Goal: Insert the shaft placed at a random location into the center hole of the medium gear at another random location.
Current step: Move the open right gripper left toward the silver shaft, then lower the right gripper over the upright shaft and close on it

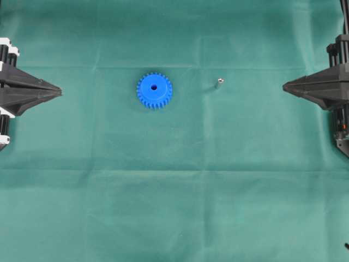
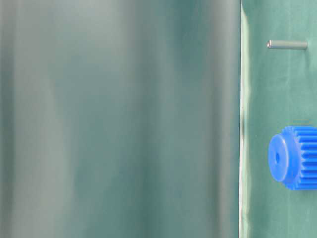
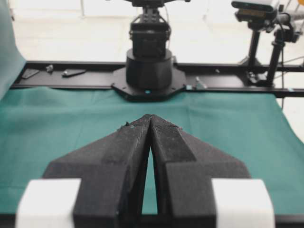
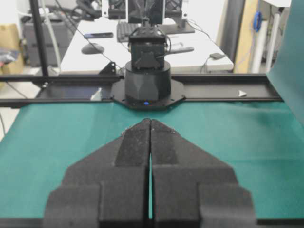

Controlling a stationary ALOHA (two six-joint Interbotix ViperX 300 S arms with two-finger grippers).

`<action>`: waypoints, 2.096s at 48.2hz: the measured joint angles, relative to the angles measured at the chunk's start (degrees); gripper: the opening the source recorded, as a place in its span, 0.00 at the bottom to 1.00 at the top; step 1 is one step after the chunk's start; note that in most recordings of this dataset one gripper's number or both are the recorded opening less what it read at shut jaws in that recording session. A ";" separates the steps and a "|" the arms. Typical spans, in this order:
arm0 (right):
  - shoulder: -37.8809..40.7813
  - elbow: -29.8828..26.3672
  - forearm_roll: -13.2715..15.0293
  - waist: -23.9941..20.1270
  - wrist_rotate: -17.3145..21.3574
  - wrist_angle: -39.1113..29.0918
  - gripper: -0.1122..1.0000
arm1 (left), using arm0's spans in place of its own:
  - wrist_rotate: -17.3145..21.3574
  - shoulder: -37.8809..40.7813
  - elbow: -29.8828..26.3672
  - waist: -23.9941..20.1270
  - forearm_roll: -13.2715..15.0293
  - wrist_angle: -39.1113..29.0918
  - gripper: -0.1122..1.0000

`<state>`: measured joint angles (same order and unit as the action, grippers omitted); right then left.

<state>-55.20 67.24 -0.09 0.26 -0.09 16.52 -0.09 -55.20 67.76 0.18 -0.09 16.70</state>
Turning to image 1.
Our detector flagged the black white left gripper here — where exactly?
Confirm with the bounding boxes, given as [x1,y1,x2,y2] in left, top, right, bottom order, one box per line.
[0,37,63,152]

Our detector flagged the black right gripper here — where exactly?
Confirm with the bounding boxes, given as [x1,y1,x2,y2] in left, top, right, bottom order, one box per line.
[282,34,349,158]

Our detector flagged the blue plastic gear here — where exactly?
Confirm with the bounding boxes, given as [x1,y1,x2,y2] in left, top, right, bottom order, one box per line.
[136,72,173,110]

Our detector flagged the green table cloth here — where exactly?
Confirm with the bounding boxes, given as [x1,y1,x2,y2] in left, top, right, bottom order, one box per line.
[1,1,348,261]

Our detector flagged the black cable top right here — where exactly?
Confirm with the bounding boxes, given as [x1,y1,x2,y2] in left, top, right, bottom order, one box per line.
[339,0,349,36]

